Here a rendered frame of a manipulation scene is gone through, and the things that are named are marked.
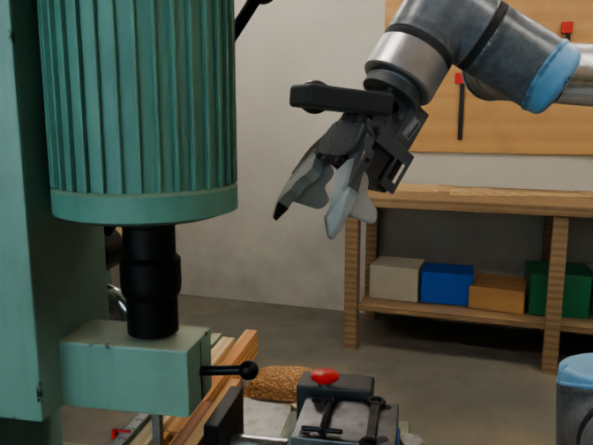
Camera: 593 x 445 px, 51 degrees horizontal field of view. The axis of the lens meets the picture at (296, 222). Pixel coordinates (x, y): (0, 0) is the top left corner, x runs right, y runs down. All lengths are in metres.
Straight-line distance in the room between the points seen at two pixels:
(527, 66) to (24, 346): 0.61
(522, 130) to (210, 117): 3.26
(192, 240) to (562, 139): 2.44
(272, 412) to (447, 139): 3.04
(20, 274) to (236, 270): 3.68
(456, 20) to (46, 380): 0.58
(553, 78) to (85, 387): 0.61
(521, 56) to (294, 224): 3.35
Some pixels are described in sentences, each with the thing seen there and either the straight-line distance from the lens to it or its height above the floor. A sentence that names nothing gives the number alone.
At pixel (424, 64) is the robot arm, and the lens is 0.73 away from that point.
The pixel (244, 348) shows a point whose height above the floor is 0.94.
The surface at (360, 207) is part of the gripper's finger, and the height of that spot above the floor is 1.19.
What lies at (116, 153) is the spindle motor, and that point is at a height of 1.26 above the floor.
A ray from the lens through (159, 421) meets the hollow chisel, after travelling 0.69.
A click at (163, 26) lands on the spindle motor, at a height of 1.36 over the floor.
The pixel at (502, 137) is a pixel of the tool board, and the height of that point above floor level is 1.14.
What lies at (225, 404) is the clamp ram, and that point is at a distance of 0.67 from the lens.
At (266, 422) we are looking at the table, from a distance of 0.83.
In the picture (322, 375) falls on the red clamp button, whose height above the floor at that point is 1.02.
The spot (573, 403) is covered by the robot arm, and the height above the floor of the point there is 0.84.
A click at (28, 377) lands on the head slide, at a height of 1.05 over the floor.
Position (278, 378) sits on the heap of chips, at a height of 0.92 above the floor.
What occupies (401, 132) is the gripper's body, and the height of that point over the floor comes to 1.27.
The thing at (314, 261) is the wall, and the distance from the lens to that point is 4.05.
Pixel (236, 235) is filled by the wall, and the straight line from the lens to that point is 4.21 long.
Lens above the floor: 1.30
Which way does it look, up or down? 10 degrees down
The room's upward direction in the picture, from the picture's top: straight up
